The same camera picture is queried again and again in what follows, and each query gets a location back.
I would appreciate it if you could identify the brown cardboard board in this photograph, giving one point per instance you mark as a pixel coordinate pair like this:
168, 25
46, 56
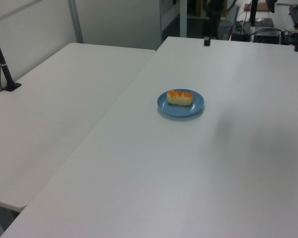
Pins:
259, 5

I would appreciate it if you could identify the black monitor stand pole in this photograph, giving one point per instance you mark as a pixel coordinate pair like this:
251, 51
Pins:
253, 12

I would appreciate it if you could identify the toasted bread piece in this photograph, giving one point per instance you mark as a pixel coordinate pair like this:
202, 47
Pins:
180, 97

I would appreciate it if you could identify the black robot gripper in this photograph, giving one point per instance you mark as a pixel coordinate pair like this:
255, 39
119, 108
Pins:
216, 5

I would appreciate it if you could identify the black flat base plate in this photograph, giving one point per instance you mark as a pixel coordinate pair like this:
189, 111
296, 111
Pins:
265, 22

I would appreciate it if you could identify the grey metal frame post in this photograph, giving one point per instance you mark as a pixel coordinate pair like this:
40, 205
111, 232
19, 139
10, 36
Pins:
183, 17

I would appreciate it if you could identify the crumpled silver foil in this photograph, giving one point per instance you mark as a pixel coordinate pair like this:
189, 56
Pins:
259, 19

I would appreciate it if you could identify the black camera stand pole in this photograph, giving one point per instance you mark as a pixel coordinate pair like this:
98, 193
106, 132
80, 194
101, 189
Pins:
1, 62

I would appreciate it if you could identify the black rounded object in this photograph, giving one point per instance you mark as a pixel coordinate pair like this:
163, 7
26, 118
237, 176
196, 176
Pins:
271, 5

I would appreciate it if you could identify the blue round plate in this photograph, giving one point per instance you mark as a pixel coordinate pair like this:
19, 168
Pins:
181, 110

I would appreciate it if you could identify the small black device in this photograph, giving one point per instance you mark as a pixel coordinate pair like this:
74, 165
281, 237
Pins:
239, 36

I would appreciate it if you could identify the black electronics box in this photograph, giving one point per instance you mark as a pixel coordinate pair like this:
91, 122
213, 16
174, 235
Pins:
267, 36

